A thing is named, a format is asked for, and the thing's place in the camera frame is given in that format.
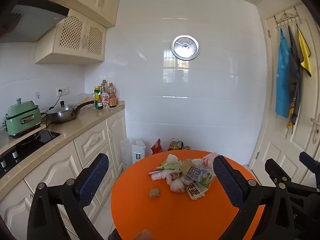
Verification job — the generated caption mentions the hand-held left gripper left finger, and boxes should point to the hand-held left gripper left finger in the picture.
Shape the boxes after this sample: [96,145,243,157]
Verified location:
[27,153,110,240]

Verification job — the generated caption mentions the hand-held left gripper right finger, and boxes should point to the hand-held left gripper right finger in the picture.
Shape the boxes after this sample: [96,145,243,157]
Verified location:
[212,155,299,240]

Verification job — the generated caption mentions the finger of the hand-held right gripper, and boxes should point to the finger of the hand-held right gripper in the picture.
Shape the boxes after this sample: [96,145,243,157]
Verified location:
[265,158,320,193]
[299,152,320,173]

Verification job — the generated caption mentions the printed drink carton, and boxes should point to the printed drink carton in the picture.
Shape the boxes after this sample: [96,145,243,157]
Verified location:
[181,159,216,188]

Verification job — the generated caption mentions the cream panel door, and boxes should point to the cream panel door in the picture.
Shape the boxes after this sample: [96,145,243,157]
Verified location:
[250,4,320,190]

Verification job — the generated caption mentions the red checked snack wrapper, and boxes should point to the red checked snack wrapper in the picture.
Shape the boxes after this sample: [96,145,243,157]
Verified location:
[185,182,208,201]

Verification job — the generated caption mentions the cream base kitchen cabinet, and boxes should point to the cream base kitchen cabinet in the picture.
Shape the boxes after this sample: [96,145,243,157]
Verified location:
[0,109,127,240]

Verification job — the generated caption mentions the translucent plastic container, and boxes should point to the translucent plastic container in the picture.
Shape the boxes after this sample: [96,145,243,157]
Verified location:
[120,138,133,168]

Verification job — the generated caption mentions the white pink crumpled tissue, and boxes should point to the white pink crumpled tissue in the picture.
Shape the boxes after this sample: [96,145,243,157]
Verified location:
[170,179,186,193]

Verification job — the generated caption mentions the white bag green logo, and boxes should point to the white bag green logo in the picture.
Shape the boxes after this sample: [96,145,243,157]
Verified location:
[131,140,146,165]

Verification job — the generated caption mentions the beige stone countertop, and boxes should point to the beige stone countertop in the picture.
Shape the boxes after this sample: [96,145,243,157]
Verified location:
[0,101,125,194]

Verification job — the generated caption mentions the green snack wrapper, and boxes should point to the green snack wrapper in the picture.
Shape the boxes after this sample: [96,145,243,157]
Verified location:
[156,161,184,171]

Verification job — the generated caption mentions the yellow cooking oil bottle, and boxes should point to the yellow cooking oil bottle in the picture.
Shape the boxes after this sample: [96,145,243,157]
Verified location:
[169,138,184,151]

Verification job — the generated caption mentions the black glass cooktop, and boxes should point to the black glass cooktop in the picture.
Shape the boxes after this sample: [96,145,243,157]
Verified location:
[0,127,61,178]

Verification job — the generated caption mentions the clear plastic wrapper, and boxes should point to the clear plastic wrapper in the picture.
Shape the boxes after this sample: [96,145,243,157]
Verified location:
[151,171,171,181]

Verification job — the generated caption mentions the red snack bag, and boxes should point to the red snack bag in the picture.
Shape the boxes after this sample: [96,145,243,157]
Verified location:
[151,139,163,155]

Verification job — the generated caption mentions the glass wok lid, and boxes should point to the glass wok lid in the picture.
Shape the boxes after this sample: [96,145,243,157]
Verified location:
[49,101,81,114]

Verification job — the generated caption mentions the red white seasoning packet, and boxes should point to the red white seasoning packet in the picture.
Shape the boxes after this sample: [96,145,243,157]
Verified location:
[101,92,111,108]

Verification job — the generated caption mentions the amber oil bottle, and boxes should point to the amber oil bottle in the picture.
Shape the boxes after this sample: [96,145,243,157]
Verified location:
[108,83,118,108]

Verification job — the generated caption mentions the yellow green bottle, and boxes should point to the yellow green bottle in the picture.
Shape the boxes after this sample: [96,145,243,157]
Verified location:
[94,85,101,109]

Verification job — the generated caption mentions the blue apron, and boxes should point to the blue apron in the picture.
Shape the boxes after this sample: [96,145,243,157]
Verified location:
[275,29,292,118]

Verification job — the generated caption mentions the green multi cooker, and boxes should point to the green multi cooker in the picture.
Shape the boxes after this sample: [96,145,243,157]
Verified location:
[3,98,43,139]

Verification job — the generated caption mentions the yellow cloth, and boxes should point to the yellow cloth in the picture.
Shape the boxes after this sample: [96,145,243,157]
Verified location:
[297,27,312,77]

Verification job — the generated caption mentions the cream lattice door cabinet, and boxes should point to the cream lattice door cabinet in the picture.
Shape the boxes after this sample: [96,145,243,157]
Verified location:
[34,9,107,65]

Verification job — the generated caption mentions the metal door hook rack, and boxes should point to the metal door hook rack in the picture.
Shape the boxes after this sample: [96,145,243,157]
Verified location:
[274,6,304,31]

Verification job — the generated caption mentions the black range hood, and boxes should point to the black range hood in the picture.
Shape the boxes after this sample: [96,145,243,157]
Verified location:
[0,0,70,43]

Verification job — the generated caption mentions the cream door handle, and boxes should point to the cream door handle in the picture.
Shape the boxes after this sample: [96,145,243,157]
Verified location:
[310,115,320,144]

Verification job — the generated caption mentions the steel wok black handle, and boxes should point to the steel wok black handle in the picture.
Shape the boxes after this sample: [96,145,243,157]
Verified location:
[46,100,95,124]

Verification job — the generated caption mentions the grey apron yellow straps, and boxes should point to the grey apron yellow straps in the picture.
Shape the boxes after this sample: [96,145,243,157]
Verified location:
[286,25,303,140]

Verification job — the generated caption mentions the round steel wall vent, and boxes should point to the round steel wall vent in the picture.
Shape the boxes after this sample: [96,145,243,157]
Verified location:
[171,34,200,61]

